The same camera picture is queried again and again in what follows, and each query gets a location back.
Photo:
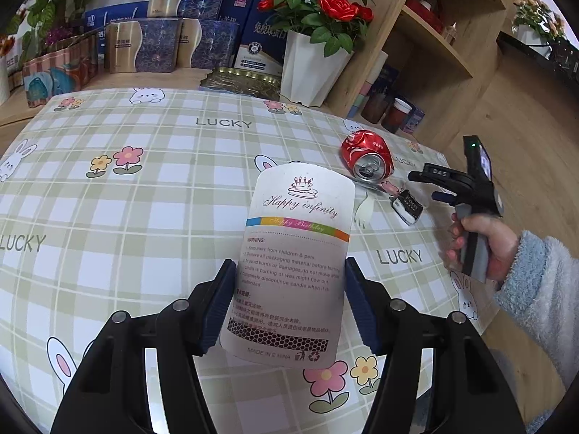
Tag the blue gift box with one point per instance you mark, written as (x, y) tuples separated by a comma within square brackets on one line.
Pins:
[(388, 79)]

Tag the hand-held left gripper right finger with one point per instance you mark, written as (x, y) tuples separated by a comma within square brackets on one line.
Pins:
[(362, 312)]

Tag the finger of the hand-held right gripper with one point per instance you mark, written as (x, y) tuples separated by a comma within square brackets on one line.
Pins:
[(438, 175), (448, 196)]

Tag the stack of pastel paper cups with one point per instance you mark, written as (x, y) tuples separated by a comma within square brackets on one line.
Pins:
[(362, 97)]

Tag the striped colourful planter box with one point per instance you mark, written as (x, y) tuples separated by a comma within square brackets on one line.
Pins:
[(54, 77)]

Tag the black shelf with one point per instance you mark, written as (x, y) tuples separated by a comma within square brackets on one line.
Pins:
[(538, 54)]

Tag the person's right hand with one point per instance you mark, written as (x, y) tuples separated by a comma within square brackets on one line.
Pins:
[(500, 246)]

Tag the red basket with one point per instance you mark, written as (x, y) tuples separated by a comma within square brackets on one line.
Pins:
[(425, 7)]

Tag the glass bottle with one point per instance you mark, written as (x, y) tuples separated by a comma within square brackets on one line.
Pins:
[(448, 34)]

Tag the red rose plant white pot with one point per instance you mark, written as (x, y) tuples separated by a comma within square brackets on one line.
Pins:
[(316, 68)]

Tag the dark blue box red logo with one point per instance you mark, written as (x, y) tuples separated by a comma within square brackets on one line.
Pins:
[(237, 11)]

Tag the blue and white box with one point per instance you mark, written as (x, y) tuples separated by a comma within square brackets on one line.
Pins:
[(262, 52)]

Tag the green potted plant white pot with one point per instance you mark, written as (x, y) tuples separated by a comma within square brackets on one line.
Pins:
[(538, 22)]

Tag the pink blossom artificial plant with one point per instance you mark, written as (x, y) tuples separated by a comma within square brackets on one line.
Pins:
[(59, 0)]

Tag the blue carton white lettering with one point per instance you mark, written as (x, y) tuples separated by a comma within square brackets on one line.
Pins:
[(115, 13)]

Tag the person's right forearm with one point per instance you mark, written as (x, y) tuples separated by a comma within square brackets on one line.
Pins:
[(543, 307)]

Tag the checked rabbit-print tablecloth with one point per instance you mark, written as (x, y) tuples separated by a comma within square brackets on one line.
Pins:
[(158, 212)]

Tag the small black packet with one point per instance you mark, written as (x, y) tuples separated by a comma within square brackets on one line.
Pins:
[(407, 205)]

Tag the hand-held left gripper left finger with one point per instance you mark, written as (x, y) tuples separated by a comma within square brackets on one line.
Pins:
[(217, 314)]

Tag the red cup white rim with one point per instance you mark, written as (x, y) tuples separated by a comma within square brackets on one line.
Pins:
[(397, 115)]

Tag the gold tray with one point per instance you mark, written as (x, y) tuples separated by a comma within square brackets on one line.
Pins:
[(239, 82)]

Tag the white plastic fork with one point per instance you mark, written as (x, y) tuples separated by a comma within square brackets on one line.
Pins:
[(363, 210)]

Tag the brown cup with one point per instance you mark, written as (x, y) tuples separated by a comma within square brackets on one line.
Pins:
[(375, 107)]

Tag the white cake-print packaging card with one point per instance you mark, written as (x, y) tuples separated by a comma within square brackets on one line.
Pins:
[(294, 257)]

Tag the small purple box on shelf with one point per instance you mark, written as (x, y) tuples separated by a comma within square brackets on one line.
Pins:
[(414, 121)]

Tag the crushed red soda can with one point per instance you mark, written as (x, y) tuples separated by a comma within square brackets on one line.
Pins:
[(366, 151)]

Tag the wooden shelf unit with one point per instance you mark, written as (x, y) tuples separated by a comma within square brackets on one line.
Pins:
[(393, 36)]

